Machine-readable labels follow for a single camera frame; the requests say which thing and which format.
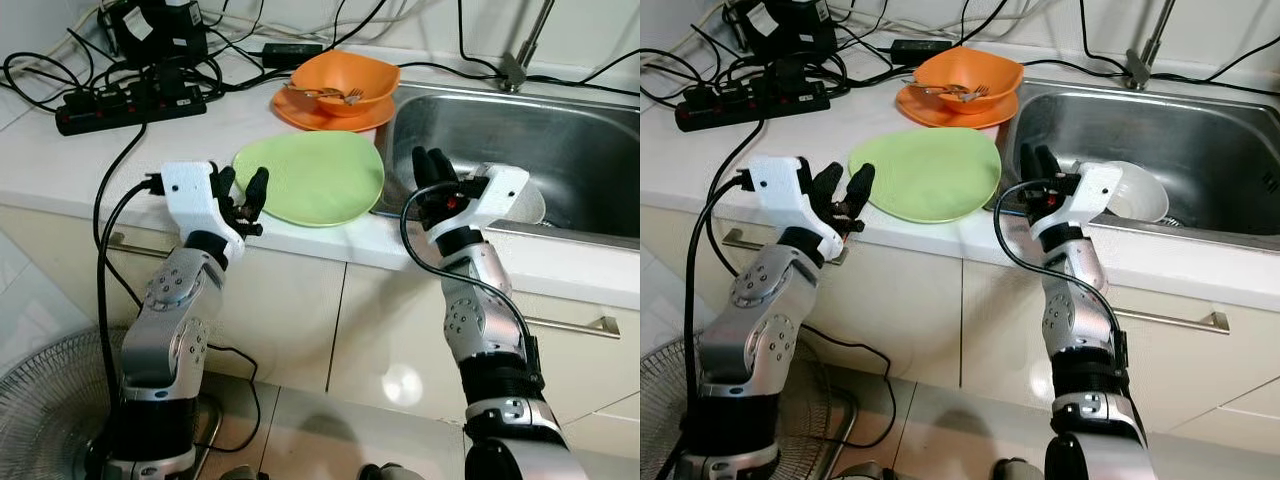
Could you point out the orange plastic bowl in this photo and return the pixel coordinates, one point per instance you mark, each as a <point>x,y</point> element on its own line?
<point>360,78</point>
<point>985,72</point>

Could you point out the black power strip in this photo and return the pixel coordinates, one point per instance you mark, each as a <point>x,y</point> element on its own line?
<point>750,105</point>
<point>120,112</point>

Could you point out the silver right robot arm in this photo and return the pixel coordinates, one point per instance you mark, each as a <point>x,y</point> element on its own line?
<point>1075,320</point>
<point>475,320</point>

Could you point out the large black charger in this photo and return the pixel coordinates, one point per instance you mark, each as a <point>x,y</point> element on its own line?
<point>790,30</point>
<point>160,35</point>

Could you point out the cream kitchen cabinet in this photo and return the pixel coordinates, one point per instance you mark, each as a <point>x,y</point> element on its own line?
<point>300,320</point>
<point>920,320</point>

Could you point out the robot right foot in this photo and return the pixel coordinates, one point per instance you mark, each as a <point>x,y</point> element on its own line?
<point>1012,470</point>
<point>390,472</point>

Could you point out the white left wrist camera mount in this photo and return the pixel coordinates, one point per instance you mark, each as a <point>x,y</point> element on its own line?
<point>778,185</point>
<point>190,190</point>

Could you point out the gold metal spoon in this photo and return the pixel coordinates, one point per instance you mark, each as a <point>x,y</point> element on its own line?
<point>945,89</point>
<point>320,94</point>

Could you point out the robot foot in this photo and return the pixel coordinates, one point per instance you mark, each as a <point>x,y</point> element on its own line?
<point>390,472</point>
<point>1012,470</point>
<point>238,474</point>
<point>855,472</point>

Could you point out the white bowl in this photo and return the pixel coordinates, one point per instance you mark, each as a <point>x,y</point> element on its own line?
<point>530,205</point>
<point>1140,195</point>

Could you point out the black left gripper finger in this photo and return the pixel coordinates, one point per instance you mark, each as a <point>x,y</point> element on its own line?
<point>825,182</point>
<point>224,185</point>
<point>860,185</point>
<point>256,188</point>

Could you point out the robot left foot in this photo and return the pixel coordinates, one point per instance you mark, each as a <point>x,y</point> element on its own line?
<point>238,474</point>
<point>855,472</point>

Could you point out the small black power adapter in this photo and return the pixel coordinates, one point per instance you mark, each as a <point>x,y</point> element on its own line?
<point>293,56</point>
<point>922,52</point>

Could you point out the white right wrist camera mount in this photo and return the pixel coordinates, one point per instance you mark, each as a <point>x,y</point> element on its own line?
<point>1100,185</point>
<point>505,190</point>

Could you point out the light green plate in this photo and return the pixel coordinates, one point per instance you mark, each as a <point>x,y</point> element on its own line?
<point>930,175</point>
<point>320,180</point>

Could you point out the steel faucet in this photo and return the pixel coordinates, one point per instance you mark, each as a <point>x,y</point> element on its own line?
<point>1138,68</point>
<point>512,72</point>

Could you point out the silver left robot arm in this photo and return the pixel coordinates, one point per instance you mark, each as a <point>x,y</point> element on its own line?
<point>175,320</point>
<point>760,320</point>

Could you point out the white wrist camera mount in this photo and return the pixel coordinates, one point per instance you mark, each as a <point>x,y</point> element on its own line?
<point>778,185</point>
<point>1100,185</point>
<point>190,190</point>
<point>505,190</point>

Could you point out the stainless steel sink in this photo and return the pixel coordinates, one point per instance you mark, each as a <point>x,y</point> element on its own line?
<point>560,140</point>
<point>1190,130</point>

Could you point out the steel fork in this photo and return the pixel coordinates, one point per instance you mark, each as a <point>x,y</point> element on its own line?
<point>352,97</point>
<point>978,92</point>

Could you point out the orange plastic plate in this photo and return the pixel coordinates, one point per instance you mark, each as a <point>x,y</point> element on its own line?
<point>925,115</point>
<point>300,120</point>

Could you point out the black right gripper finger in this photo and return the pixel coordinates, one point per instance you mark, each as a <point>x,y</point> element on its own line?
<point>443,168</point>
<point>421,170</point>
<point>1028,165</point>
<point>1049,164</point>

